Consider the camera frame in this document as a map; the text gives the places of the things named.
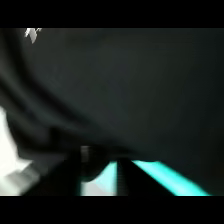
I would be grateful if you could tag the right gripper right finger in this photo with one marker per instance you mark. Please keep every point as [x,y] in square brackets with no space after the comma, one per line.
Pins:
[131,181]

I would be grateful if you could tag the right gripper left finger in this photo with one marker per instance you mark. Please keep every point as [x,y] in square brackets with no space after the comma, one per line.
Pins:
[65,176]

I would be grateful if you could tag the black garment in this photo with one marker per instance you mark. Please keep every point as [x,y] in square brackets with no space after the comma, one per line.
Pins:
[126,86]

